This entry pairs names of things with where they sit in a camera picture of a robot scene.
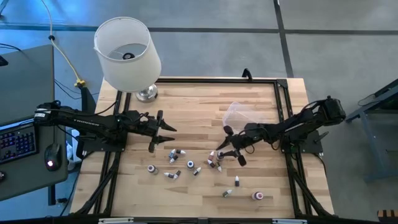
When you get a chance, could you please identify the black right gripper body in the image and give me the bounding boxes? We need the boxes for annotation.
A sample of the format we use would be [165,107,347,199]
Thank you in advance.
[223,126,256,167]

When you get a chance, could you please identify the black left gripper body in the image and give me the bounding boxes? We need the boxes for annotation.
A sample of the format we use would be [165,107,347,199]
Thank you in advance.
[139,110,164,153]

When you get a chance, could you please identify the clear plastic container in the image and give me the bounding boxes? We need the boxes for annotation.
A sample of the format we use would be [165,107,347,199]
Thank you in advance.
[222,101,265,134]

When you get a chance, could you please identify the white shade table lamp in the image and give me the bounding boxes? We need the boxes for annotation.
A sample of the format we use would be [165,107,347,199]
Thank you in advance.
[93,16,162,103]

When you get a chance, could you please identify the white plastic item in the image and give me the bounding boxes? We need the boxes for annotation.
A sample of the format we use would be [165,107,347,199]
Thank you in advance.
[67,129,82,162]

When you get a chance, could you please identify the black computer mouse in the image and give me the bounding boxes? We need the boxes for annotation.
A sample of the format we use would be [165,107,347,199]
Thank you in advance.
[44,142,62,172]

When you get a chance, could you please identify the black desk leg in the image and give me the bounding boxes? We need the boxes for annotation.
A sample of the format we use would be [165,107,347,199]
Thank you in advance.
[47,185,57,206]

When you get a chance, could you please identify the grey desk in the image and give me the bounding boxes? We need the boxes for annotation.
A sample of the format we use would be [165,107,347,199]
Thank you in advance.
[0,123,69,202]

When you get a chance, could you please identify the blue grey metal table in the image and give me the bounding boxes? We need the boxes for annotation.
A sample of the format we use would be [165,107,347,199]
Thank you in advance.
[343,77,398,183]

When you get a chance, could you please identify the black backlit keyboard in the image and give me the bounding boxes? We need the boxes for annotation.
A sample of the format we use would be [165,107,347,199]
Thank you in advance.
[0,122,40,165]

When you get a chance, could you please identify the black orange striped block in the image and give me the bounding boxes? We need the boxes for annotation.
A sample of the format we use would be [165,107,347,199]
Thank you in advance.
[377,210,398,222]

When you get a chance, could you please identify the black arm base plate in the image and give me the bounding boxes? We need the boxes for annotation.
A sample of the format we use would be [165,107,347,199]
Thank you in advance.
[281,129,324,154]
[81,136,127,153]

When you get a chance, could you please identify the black upright post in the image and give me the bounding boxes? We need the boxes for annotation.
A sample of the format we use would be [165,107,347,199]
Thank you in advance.
[81,86,97,114]

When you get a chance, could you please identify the white metal bracket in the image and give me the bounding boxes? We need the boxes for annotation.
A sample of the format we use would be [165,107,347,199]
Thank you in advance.
[98,217,134,224]
[272,218,308,224]

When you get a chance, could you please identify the black floor cable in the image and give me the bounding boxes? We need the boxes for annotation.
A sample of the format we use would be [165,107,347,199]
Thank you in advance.
[54,79,100,100]

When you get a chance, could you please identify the yellow white cable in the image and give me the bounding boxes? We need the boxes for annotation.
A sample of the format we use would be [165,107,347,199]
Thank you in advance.
[40,0,86,88]

